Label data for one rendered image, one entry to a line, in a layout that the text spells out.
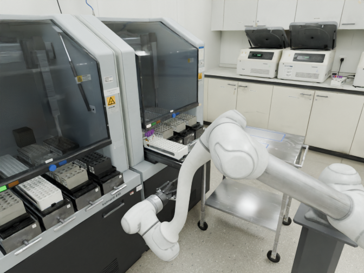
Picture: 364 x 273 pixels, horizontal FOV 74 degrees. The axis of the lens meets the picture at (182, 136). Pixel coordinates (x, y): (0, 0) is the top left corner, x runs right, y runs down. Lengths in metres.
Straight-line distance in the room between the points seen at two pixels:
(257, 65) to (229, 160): 2.94
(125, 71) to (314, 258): 1.35
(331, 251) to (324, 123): 2.31
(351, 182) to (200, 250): 1.21
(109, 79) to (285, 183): 0.95
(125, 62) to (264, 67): 2.47
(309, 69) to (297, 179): 2.62
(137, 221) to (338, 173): 0.89
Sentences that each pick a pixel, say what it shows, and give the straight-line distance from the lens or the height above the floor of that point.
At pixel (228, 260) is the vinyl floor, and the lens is 1.99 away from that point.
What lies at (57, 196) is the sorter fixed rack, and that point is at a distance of 1.27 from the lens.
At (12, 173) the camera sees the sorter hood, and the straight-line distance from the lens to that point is 1.19.
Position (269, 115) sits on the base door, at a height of 0.39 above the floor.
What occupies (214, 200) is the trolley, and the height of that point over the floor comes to 0.28.
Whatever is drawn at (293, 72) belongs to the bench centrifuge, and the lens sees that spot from 3.47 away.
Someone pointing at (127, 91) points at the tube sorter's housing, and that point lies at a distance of 1.41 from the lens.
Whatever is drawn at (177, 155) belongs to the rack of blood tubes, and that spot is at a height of 0.84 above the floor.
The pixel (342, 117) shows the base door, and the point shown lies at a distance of 3.49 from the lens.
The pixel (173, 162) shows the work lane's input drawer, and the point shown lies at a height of 0.80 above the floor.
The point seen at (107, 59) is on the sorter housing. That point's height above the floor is 1.40.
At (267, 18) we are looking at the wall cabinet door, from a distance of 3.85.
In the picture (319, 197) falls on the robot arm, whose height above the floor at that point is 1.00.
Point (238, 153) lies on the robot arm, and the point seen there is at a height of 1.21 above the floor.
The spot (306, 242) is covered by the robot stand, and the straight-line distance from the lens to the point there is 1.44.
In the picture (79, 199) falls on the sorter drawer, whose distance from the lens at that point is 1.30.
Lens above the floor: 1.54
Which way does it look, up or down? 24 degrees down
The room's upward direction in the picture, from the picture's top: 1 degrees counter-clockwise
